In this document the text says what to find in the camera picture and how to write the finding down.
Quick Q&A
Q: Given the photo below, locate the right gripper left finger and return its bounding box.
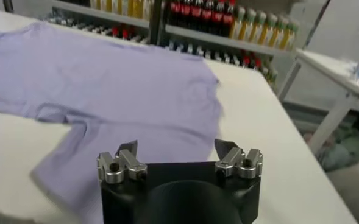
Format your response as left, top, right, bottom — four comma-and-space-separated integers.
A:
96, 139, 148, 184

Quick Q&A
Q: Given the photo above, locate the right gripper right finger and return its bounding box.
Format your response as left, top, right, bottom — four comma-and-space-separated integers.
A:
214, 138, 263, 180

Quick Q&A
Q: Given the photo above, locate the purple printed t-shirt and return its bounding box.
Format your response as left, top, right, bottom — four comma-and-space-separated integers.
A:
0, 20, 226, 224

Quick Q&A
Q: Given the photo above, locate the green clothes pile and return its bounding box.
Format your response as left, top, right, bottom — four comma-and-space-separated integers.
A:
315, 127, 359, 171

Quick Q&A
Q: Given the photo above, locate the glass beverage display cabinet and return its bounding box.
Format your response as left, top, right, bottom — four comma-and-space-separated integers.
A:
44, 0, 165, 46
150, 0, 331, 89

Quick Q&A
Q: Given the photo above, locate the white metal-legged side table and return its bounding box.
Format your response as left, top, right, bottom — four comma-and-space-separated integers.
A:
276, 48, 359, 156

